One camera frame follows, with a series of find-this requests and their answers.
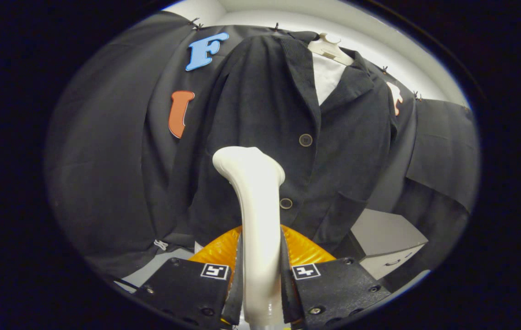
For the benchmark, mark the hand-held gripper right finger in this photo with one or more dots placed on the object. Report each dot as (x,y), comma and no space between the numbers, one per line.
(287,298)

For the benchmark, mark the black backdrop cloth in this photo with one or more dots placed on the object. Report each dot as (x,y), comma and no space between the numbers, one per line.
(104,160)

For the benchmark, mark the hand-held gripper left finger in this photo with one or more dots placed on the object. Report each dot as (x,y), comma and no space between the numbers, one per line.
(237,295)

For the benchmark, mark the white mannequin torso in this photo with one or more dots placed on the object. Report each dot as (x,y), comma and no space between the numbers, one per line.
(326,78)

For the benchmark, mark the grey cabinet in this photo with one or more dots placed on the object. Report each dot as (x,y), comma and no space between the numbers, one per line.
(379,233)

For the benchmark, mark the white garment steamer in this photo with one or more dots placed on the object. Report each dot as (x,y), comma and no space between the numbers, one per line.
(260,206)

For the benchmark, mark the black blazer jacket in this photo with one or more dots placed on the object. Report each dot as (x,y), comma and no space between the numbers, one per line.
(260,105)

